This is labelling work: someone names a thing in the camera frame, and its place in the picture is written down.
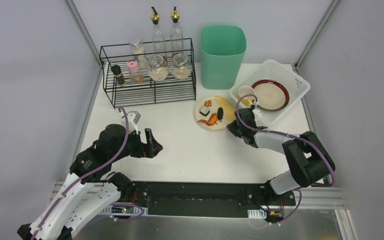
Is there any yellow food piece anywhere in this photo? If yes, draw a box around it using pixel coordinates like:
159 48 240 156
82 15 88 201
237 85 255 107

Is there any red rimmed plate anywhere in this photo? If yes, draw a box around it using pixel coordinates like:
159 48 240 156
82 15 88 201
251 79 290 112

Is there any pink cap spice jar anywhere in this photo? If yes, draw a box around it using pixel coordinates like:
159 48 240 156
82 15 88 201
126 59 144 84

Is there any glass rice jar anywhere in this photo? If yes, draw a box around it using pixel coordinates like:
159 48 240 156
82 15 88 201
147 55 169 82
171 53 192 80

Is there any black cap spice jar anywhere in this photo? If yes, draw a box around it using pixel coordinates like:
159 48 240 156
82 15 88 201
111 64 126 87

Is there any silver lid bead jar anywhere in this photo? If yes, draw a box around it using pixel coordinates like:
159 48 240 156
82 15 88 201
128 37 148 69

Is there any glass oil bottle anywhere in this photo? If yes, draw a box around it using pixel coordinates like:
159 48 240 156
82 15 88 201
150 6 167 61
170 6 184 57

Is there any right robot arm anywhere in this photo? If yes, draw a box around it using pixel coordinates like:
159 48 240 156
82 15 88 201
227 108 336 195

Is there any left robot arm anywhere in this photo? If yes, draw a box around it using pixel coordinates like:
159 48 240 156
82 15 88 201
17 124 163 240

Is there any cream floral plate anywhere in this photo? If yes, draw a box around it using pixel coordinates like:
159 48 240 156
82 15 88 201
193 96 235 132

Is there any black spiky sea cucumber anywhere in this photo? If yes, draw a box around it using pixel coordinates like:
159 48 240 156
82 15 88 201
216 107 224 122

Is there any fried chicken wing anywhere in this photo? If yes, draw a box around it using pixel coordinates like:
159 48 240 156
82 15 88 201
197 113 219 126

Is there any white plastic basket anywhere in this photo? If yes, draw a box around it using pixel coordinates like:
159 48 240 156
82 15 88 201
229 59 311 126

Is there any small orange food piece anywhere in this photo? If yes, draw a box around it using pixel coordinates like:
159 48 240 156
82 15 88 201
204 100 212 107

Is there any sushi roll piece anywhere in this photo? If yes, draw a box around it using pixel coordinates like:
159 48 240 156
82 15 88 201
199 105 211 117

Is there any green trash bin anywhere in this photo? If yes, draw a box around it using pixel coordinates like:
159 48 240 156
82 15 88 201
200 25 247 90

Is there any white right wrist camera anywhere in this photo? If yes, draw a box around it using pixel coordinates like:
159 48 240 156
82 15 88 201
249 103 263 121

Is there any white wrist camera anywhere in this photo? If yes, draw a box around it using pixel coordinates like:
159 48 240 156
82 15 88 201
249 103 263 121
119 111 141 133

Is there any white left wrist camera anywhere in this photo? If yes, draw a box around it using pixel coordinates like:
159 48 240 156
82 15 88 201
119 111 141 133

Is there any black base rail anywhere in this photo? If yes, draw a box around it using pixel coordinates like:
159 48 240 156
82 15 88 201
117 181 284 218

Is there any black wire rack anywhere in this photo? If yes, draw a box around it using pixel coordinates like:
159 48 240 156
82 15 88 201
99 37 197 109

